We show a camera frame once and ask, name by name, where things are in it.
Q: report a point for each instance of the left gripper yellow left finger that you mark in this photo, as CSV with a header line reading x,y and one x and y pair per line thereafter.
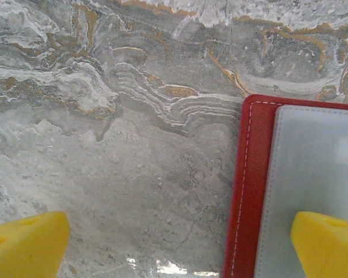
x,y
26,246

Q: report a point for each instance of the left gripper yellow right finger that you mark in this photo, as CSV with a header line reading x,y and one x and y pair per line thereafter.
x,y
327,249

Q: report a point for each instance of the red leather card holder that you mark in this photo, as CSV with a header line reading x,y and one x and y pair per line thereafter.
x,y
252,173

